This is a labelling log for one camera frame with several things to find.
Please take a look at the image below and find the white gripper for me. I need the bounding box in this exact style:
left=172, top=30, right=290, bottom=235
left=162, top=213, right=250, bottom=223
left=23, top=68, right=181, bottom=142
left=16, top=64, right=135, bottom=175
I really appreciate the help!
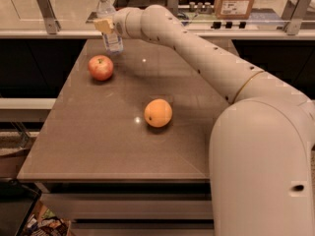
left=94, top=7, right=143, bottom=39

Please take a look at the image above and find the clear blue plastic water bottle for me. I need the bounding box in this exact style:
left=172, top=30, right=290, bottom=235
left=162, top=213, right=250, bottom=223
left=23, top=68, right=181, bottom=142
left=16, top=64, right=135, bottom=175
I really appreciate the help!
left=96, top=0, right=123, bottom=54

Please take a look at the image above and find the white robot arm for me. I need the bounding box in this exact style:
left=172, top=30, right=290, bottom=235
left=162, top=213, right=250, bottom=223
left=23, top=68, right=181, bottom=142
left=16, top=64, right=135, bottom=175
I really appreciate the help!
left=94, top=5, right=315, bottom=236

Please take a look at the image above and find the red apple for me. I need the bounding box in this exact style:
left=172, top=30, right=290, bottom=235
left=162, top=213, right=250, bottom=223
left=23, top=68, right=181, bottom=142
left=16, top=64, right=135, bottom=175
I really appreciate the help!
left=88, top=55, right=113, bottom=82

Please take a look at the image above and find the orange fruit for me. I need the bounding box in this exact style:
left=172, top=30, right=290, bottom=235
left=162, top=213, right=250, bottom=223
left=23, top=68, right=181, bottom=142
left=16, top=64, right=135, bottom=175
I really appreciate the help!
left=144, top=99, right=172, bottom=128

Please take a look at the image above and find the brown cardboard box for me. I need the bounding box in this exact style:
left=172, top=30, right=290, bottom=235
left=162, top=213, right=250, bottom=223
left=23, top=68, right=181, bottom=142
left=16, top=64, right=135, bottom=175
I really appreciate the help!
left=215, top=0, right=254, bottom=20

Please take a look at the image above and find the grey table drawer cabinet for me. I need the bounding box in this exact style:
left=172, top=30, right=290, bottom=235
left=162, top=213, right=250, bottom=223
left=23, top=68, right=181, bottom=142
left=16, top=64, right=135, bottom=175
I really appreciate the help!
left=40, top=182, right=215, bottom=236

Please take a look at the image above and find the black bin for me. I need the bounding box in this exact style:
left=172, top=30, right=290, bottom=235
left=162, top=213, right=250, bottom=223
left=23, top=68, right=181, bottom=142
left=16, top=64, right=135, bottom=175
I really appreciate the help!
left=0, top=179, right=40, bottom=236

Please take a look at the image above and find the pile of snack packages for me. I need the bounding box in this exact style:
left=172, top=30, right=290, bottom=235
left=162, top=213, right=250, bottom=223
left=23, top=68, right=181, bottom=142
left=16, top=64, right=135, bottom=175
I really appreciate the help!
left=19, top=204, right=72, bottom=236

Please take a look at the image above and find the left metal railing bracket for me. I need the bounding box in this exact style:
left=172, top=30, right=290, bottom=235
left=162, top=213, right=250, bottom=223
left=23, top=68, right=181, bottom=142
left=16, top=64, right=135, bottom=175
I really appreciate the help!
left=36, top=0, right=61, bottom=34

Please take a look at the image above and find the metal railing bracket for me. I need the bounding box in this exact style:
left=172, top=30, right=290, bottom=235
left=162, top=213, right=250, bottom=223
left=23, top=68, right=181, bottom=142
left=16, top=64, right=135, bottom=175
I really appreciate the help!
left=166, top=0, right=178, bottom=16
left=283, top=0, right=312, bottom=35
left=36, top=0, right=61, bottom=34

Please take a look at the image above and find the middle metal railing bracket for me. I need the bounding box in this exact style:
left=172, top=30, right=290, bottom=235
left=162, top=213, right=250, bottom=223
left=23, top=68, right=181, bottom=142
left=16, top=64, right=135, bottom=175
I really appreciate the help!
left=166, top=0, right=178, bottom=16

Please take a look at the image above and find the right metal railing bracket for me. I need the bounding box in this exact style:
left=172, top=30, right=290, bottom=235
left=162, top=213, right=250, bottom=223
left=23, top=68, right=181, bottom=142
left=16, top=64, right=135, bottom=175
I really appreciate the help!
left=283, top=0, right=312, bottom=35

